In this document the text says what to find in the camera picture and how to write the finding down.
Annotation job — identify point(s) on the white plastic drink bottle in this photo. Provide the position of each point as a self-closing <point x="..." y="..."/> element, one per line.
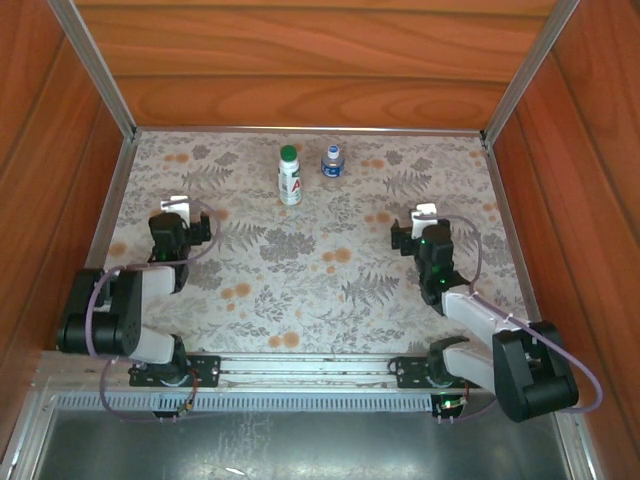
<point x="290" y="182"/>

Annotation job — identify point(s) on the small clear water bottle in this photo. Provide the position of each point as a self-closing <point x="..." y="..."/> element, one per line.
<point x="332" y="167"/>

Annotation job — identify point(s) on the green bottle cap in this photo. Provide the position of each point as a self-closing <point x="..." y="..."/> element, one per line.
<point x="288" y="152"/>

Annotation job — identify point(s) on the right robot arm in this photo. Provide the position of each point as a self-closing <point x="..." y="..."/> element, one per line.
<point x="530" y="380"/>

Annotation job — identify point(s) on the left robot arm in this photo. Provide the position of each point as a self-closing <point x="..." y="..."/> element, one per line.
<point x="115" y="310"/>

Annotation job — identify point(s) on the power connector with green light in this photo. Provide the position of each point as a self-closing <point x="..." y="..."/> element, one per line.
<point x="450" y="402"/>

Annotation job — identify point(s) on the floral tablecloth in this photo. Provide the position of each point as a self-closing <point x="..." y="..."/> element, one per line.
<point x="300" y="320"/>

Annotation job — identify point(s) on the grey metal sheet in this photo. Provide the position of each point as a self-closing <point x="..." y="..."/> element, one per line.
<point x="300" y="445"/>

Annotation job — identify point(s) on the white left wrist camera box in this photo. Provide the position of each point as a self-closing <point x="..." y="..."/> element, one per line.
<point x="176" y="205"/>

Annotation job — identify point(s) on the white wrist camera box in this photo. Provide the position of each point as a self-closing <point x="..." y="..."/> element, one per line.
<point x="424" y="212"/>
<point x="176" y="205"/>

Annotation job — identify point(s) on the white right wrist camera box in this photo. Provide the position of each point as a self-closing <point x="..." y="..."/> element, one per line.
<point x="424" y="212"/>

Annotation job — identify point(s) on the aluminium table side rail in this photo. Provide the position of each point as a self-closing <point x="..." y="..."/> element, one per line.
<point x="105" y="225"/>
<point x="510" y="225"/>

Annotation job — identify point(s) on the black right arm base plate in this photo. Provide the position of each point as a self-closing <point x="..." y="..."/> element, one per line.
<point x="410" y="372"/>

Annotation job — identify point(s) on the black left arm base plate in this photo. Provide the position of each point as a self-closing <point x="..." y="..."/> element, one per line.
<point x="205" y="370"/>

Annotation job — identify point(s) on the aluminium frame crossbar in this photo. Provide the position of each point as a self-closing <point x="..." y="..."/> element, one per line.
<point x="310" y="130"/>

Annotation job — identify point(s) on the aluminium mounting rail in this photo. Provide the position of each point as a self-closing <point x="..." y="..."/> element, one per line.
<point x="300" y="367"/>

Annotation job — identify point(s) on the aluminium frame post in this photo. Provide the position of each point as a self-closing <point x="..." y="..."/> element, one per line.
<point x="530" y="65"/>
<point x="92" y="65"/>

